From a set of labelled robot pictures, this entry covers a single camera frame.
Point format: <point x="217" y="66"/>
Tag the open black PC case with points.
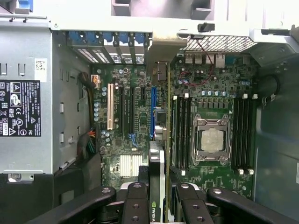
<point x="275" y="151"/>

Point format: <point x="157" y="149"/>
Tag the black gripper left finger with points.
<point x="135" y="207"/>

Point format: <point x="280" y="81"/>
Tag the silver chipset heatsink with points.
<point x="130" y="165"/>

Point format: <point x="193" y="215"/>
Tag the blue expansion slot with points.
<point x="153" y="109"/>

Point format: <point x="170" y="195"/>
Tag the green motherboard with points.
<point x="144" y="109"/>

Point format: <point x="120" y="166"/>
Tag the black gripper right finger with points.
<point x="191" y="207"/>

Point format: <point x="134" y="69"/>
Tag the grey power supply unit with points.
<point x="25" y="58"/>

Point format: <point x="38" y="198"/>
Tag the CPU socket with CPU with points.
<point x="211" y="140"/>

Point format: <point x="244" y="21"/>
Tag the white expansion slot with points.
<point x="110" y="107"/>

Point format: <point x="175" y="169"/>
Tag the blue card retainer clips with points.
<point x="108" y="38"/>

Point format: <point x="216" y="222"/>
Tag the black expansion slot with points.
<point x="123" y="112"/>
<point x="131" y="112"/>

